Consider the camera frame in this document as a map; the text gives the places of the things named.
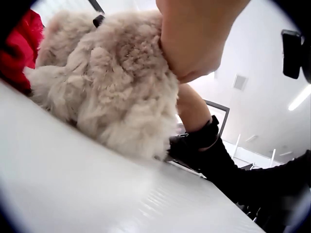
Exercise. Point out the fluffy beige plush toy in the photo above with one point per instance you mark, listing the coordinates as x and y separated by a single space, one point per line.
114 80

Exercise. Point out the black wrist band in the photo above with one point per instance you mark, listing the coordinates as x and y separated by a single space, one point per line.
194 143

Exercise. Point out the dark framed window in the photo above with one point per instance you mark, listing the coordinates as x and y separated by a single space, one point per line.
222 114

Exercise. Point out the person's body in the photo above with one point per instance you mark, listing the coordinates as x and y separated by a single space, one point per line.
279 191

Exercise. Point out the person's left hand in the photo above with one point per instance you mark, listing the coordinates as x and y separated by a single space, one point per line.
194 36

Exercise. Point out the square ceiling vent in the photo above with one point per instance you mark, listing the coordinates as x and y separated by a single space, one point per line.
240 82

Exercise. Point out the person's right hand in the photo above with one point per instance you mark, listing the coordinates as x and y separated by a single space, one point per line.
192 109

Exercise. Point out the black clip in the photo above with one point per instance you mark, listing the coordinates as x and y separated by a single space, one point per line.
98 20

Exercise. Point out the long ceiling lamp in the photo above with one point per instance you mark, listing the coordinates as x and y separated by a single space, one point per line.
299 98

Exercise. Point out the red cloth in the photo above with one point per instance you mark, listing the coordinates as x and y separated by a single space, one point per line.
20 55

